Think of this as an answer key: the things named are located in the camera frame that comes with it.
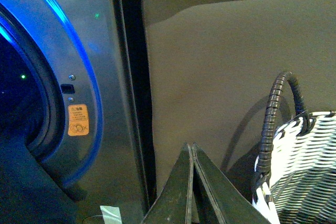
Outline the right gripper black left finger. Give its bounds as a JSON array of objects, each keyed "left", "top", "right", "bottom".
[{"left": 142, "top": 143, "right": 194, "bottom": 224}]

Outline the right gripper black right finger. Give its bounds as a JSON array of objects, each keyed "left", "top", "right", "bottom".
[{"left": 192, "top": 143, "right": 269, "bottom": 224}]

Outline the dark blue garment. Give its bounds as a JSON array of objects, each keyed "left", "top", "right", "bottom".
[{"left": 0, "top": 119, "right": 89, "bottom": 224}]

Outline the grey front-load washing machine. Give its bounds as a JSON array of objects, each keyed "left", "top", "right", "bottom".
[{"left": 1, "top": 0, "right": 156, "bottom": 223}]

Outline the white tape piece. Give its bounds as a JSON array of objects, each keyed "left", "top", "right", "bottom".
[{"left": 100, "top": 206, "right": 122, "bottom": 224}]

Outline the black white woven basket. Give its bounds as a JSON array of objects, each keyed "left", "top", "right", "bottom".
[{"left": 251, "top": 71, "right": 335, "bottom": 223}]

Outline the orange warning sticker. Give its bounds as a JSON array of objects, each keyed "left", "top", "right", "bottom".
[{"left": 68, "top": 104, "right": 89, "bottom": 136}]

